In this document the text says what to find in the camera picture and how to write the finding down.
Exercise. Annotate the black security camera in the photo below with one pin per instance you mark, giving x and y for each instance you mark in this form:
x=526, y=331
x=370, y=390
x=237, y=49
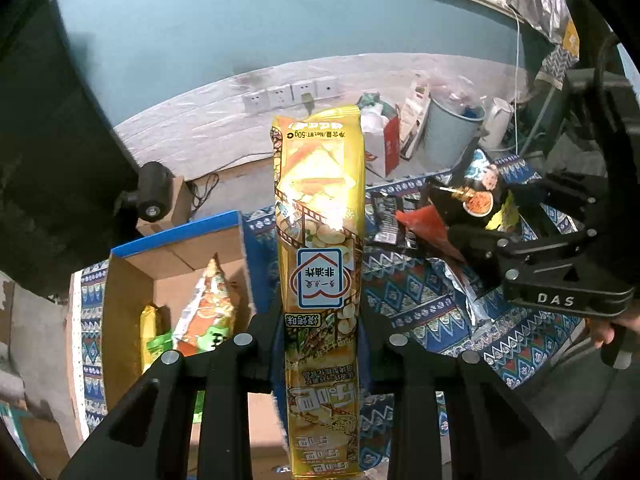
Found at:
x=152, y=190

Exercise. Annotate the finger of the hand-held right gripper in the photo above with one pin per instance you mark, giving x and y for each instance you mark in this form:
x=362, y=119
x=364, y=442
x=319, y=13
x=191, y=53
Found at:
x=570, y=187
x=480, y=240

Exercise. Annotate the small black packet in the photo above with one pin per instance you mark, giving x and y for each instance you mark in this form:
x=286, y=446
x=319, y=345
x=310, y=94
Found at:
x=390, y=215

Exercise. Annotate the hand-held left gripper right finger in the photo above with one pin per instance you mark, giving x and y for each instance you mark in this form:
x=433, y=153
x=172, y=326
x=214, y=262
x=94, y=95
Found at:
x=372, y=360

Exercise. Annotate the white wall socket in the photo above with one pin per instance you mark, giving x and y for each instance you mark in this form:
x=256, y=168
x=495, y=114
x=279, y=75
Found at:
x=327, y=86
x=303, y=90
x=255, y=102
x=279, y=96

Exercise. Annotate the blue cardboard box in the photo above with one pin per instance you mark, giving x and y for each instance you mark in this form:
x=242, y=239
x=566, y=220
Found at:
x=175, y=260

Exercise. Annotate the light blue trash bin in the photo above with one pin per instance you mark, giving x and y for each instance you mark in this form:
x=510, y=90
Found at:
x=447, y=135

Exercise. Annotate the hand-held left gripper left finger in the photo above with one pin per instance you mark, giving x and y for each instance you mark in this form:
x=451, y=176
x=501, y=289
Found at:
x=265, y=350

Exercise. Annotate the orange printed snack packet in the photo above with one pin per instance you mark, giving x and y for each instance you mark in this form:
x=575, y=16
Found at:
x=205, y=300

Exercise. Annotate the silver snack packet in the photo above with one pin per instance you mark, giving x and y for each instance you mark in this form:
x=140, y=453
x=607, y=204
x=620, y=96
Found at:
x=470, y=300

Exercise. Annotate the green snack packet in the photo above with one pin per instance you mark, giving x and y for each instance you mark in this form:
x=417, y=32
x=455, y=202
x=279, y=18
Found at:
x=160, y=345

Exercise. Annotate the red white carton box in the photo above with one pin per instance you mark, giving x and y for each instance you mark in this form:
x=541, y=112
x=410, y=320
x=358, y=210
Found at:
x=390, y=145

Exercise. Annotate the white electric kettle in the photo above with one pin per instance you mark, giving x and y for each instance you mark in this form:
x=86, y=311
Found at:
x=497, y=120

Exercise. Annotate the red orange snack packet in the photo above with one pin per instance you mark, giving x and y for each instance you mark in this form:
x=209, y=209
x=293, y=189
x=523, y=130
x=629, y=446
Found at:
x=425, y=225

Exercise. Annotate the long gold snack packet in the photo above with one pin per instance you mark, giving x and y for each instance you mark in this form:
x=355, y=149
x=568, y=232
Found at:
x=152, y=330
x=320, y=210

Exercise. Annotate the person's right hand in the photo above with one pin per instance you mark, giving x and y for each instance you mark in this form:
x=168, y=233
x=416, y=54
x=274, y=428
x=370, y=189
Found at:
x=602, y=330

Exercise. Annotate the white brown paper bag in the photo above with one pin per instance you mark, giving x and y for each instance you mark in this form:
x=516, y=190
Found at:
x=412, y=115

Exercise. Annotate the small brown cardboard box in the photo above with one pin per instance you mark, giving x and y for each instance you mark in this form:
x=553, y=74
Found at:
x=180, y=200

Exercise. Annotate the black snack packet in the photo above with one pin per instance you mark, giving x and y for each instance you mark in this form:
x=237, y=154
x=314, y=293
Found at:
x=475, y=185

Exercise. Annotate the blue patterned mat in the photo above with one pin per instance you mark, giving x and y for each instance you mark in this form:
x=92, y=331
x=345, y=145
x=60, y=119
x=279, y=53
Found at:
x=415, y=285

